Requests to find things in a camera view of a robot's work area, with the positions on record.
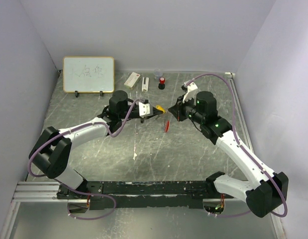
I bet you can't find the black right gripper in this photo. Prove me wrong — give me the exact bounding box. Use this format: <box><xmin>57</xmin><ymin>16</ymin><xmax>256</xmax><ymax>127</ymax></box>
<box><xmin>168</xmin><ymin>94</ymin><xmax>205</xmax><ymax>124</ymax></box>

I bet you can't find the yellow key tag with key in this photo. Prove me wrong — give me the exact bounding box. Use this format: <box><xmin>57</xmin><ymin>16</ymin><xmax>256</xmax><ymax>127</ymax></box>
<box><xmin>156</xmin><ymin>105</ymin><xmax>165</xmax><ymax>113</ymax></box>

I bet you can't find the metal key organizer red handle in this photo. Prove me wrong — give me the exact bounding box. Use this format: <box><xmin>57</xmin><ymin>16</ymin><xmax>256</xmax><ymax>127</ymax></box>
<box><xmin>163</xmin><ymin>111</ymin><xmax>170</xmax><ymax>133</ymax></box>

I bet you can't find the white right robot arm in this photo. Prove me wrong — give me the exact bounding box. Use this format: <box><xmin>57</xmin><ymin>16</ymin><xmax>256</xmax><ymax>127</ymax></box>
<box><xmin>168</xmin><ymin>91</ymin><xmax>289</xmax><ymax>218</ymax></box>

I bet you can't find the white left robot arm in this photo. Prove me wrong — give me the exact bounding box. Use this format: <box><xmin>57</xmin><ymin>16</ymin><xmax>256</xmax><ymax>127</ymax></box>
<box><xmin>27</xmin><ymin>90</ymin><xmax>164</xmax><ymax>199</ymax></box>

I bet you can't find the red black stamp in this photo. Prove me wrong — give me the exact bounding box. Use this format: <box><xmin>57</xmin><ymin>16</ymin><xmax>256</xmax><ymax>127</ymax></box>
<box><xmin>158</xmin><ymin>77</ymin><xmax>166</xmax><ymax>90</ymax></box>

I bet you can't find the white stapler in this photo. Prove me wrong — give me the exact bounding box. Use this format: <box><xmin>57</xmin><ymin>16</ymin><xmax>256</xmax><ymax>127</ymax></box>
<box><xmin>141</xmin><ymin>77</ymin><xmax>149</xmax><ymax>92</ymax></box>

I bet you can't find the clear plastic cup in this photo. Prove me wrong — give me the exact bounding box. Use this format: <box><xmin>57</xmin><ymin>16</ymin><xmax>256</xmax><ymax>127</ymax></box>
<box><xmin>154</xmin><ymin>69</ymin><xmax>163</xmax><ymax>81</ymax></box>

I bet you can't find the green white staples box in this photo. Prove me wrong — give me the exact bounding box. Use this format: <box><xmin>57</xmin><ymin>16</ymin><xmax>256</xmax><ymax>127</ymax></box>
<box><xmin>124</xmin><ymin>72</ymin><xmax>140</xmax><ymax>89</ymax></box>

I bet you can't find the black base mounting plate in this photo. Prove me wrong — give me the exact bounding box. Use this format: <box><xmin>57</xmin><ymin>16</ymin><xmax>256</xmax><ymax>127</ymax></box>
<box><xmin>57</xmin><ymin>181</ymin><xmax>220</xmax><ymax>210</ymax></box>

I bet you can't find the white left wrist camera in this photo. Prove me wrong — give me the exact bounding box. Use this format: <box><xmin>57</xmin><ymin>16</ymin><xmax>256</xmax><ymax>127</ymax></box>
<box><xmin>138</xmin><ymin>101</ymin><xmax>152</xmax><ymax>110</ymax></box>

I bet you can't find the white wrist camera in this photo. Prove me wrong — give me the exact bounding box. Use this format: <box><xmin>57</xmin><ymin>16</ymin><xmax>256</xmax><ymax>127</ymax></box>
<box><xmin>138</xmin><ymin>101</ymin><xmax>152</xmax><ymax>110</ymax></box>
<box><xmin>182</xmin><ymin>81</ymin><xmax>198</xmax><ymax>103</ymax></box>

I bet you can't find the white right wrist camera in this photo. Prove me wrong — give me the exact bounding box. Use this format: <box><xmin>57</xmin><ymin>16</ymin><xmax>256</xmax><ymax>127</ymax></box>
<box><xmin>182</xmin><ymin>81</ymin><xmax>198</xmax><ymax>103</ymax></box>

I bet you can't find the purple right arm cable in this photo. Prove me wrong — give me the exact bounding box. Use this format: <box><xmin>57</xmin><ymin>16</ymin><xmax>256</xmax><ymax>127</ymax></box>
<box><xmin>183</xmin><ymin>73</ymin><xmax>289</xmax><ymax>218</ymax></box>

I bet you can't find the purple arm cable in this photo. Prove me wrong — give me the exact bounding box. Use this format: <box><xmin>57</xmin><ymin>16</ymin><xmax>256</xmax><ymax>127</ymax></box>
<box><xmin>183</xmin><ymin>73</ymin><xmax>289</xmax><ymax>218</ymax></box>
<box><xmin>27</xmin><ymin>99</ymin><xmax>144</xmax><ymax>220</ymax></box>

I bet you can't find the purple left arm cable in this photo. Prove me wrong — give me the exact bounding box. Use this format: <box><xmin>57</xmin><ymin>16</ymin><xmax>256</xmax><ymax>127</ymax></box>
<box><xmin>27</xmin><ymin>99</ymin><xmax>144</xmax><ymax>220</ymax></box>

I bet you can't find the aluminium right side rail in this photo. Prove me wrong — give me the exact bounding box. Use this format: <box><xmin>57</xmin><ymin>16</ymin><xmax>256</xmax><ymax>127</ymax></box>
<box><xmin>225</xmin><ymin>72</ymin><xmax>254</xmax><ymax>152</ymax></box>

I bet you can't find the aluminium rail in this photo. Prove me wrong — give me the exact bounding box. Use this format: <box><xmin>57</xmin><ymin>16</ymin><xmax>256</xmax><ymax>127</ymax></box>
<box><xmin>225</xmin><ymin>72</ymin><xmax>254</xmax><ymax>152</ymax></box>
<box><xmin>11</xmin><ymin>180</ymin><xmax>276</xmax><ymax>203</ymax></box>

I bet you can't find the white board yellow frame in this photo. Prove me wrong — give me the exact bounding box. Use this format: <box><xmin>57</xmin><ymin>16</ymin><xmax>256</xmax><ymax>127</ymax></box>
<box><xmin>62</xmin><ymin>56</ymin><xmax>114</xmax><ymax>93</ymax></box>

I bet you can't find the aluminium front rail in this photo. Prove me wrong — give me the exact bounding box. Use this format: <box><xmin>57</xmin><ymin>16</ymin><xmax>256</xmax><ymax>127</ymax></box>
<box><xmin>11</xmin><ymin>180</ymin><xmax>276</xmax><ymax>203</ymax></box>

